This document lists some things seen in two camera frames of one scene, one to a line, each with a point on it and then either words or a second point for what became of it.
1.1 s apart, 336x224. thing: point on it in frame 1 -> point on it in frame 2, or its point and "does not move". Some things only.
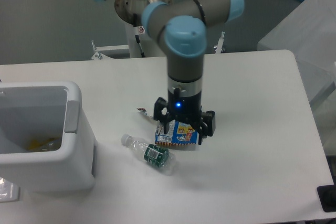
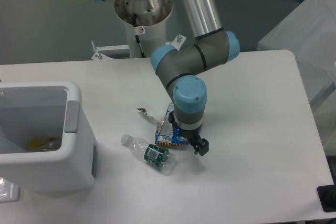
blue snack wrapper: x=179 y=133 does not move
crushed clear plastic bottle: x=158 y=157 does not move
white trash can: x=42 y=147 does not move
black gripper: x=186 y=107 -> x=192 y=135
